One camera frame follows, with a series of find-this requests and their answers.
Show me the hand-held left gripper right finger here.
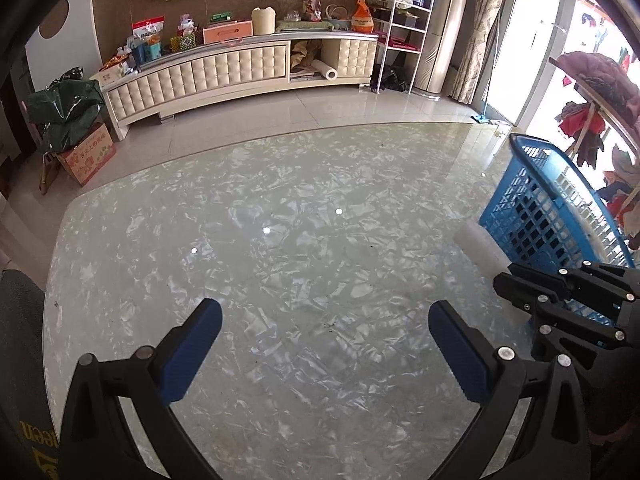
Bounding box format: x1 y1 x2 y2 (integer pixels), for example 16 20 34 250
428 300 593 480

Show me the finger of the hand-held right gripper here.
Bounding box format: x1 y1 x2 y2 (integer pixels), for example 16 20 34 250
493 272 640 351
507 261 640 307

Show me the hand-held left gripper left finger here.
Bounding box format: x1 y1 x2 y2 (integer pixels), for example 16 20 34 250
59 298 223 480

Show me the blue plastic laundry basket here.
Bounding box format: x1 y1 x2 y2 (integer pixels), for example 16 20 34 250
478 133 636 326

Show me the wooden clothes drying rack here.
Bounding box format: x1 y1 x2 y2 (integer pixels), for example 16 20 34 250
547 55 640 251

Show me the floor mop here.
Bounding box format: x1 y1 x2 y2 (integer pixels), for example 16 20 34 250
470 97 511 127

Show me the row of hanging clothes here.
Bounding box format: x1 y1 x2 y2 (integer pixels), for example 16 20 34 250
555 51 640 251

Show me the printed cardboard box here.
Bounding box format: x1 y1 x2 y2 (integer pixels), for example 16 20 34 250
56 122 117 187

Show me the black bag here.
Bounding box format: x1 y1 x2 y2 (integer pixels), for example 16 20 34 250
382 65 411 93

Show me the patterned curtain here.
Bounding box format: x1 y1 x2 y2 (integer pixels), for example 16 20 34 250
450 0 513 106

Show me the white metal rack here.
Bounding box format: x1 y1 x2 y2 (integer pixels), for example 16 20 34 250
363 0 435 95

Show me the standing air conditioner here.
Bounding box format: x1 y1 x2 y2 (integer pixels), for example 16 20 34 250
417 0 473 96

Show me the green plastic bag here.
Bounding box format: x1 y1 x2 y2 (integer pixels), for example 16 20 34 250
26 79 106 153

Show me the cream tufted TV cabinet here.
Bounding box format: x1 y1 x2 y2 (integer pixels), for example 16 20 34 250
101 30 379 142

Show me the orange bag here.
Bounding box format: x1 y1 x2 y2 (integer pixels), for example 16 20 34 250
351 0 377 34

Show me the brown paper bag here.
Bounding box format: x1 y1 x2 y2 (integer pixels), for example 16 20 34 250
291 40 321 68

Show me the small wicker basket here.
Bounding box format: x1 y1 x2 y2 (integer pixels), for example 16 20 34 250
326 5 351 31

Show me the pink box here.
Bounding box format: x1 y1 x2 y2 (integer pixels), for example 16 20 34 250
202 20 254 46

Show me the red snack packet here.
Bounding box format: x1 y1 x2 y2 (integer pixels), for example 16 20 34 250
131 17 166 43

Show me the cream candle jar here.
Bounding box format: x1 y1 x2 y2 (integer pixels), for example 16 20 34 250
251 6 277 36

